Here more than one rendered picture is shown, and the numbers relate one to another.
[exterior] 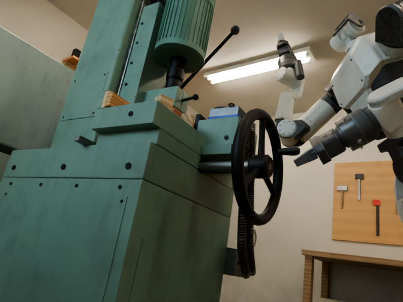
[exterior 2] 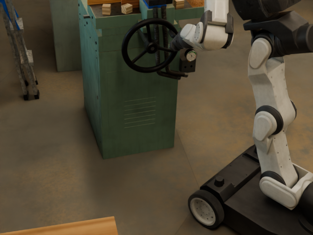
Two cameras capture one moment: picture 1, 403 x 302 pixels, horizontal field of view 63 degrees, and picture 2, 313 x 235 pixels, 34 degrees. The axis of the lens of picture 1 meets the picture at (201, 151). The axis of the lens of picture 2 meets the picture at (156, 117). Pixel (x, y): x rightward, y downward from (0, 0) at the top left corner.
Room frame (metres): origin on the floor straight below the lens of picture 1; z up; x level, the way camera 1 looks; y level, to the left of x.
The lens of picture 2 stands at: (-0.91, -1.50, 1.98)
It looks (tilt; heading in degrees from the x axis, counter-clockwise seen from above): 36 degrees down; 37
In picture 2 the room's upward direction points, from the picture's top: 2 degrees clockwise
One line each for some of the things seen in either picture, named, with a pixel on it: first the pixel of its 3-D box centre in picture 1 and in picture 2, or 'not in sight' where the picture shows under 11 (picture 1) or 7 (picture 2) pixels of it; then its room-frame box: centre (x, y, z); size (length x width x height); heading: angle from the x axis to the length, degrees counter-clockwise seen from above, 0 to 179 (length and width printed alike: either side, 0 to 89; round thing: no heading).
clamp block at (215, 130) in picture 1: (226, 141); (156, 11); (0.93, -0.07, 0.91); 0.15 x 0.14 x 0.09; 146
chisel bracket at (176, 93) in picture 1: (164, 105); not in sight; (0.99, 0.14, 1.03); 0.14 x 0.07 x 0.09; 56
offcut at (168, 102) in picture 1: (162, 105); (106, 9); (0.77, 0.12, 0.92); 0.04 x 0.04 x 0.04; 35
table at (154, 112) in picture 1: (200, 156); (151, 12); (0.98, 0.00, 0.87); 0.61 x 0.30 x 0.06; 146
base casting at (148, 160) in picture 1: (122, 184); (126, 16); (1.05, 0.23, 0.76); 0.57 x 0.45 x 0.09; 56
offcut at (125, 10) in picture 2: (186, 123); (126, 8); (0.85, 0.05, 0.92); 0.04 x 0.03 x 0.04; 176
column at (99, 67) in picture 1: (115, 81); not in sight; (1.14, 0.37, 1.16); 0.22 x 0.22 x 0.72; 56
